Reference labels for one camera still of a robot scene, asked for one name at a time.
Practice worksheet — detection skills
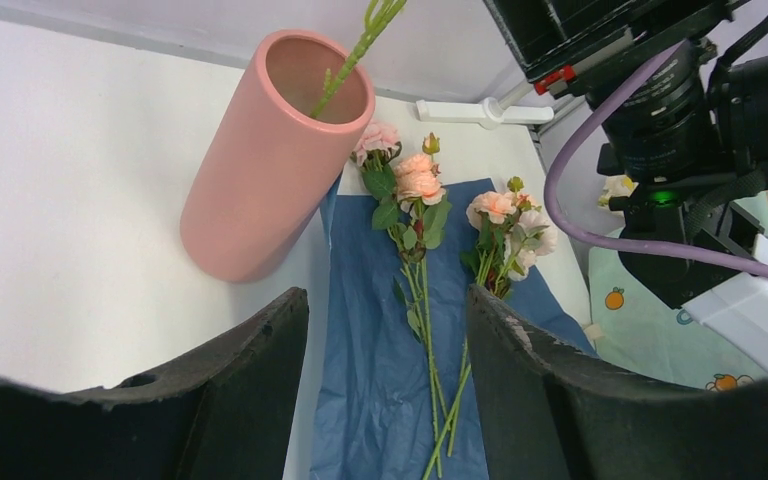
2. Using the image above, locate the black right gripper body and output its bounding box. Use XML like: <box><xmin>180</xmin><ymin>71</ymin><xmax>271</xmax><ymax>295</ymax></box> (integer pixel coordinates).
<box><xmin>485</xmin><ymin>0</ymin><xmax>743</xmax><ymax>106</ymax></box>

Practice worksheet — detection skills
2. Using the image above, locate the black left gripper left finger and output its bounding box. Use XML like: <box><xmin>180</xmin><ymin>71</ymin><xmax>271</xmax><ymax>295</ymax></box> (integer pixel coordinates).
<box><xmin>0</xmin><ymin>287</ymin><xmax>309</xmax><ymax>479</ymax></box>

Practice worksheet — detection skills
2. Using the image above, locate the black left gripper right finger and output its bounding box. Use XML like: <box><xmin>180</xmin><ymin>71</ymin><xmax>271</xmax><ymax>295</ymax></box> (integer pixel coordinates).
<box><xmin>466</xmin><ymin>285</ymin><xmax>768</xmax><ymax>479</ymax></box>

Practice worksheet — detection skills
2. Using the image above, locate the blue flower wrapping paper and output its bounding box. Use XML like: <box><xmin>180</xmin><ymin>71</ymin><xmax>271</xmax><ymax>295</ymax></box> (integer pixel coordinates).
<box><xmin>309</xmin><ymin>177</ymin><xmax>601</xmax><ymax>480</ymax></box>

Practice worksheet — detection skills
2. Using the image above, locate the pink artificial flower bunch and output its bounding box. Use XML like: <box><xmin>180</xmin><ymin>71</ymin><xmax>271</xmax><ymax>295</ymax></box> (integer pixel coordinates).
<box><xmin>403</xmin><ymin>174</ymin><xmax>557</xmax><ymax>479</ymax></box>

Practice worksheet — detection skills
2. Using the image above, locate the single pink flower stem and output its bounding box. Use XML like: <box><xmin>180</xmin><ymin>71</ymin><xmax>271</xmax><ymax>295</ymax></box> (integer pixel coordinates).
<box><xmin>310</xmin><ymin>0</ymin><xmax>408</xmax><ymax>119</ymax></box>

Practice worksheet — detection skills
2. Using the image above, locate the pink cylindrical vase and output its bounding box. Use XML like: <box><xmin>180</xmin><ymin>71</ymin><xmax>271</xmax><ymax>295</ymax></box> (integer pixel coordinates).
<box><xmin>179</xmin><ymin>29</ymin><xmax>375</xmax><ymax>283</ymax></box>

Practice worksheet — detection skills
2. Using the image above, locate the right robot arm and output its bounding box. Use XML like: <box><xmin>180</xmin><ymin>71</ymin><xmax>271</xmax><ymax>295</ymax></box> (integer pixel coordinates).
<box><xmin>487</xmin><ymin>1</ymin><xmax>768</xmax><ymax>373</ymax></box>

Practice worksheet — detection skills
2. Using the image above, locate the white clothes rack stand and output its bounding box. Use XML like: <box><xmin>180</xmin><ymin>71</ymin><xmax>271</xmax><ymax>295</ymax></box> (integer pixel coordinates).
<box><xmin>415</xmin><ymin>80</ymin><xmax>555</xmax><ymax>130</ymax></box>

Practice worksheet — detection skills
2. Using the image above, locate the light green printed garment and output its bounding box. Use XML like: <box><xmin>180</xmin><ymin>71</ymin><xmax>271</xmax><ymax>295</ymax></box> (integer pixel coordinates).
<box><xmin>584</xmin><ymin>247</ymin><xmax>767</xmax><ymax>391</ymax></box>

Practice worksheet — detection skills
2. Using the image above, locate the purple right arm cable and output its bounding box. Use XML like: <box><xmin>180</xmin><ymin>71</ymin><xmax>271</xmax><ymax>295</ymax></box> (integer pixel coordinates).
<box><xmin>543</xmin><ymin>39</ymin><xmax>768</xmax><ymax>294</ymax></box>

